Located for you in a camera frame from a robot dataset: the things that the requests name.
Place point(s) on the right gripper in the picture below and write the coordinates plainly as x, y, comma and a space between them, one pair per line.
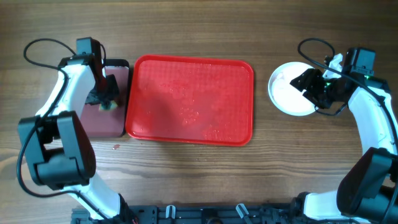
311, 78

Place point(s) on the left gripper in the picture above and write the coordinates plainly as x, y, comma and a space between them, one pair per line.
113, 96

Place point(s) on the green yellow sponge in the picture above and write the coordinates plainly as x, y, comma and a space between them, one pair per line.
108, 106

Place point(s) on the white plate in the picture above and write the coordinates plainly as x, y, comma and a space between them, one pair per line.
286, 97

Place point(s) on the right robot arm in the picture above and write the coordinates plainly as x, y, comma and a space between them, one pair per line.
362, 193

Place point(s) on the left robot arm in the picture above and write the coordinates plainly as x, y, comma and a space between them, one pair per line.
56, 156

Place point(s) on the black tray with water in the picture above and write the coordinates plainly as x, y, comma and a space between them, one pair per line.
99, 123

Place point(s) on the red plastic tray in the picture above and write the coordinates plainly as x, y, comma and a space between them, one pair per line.
191, 99

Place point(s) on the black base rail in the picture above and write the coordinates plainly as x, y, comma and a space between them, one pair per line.
200, 215

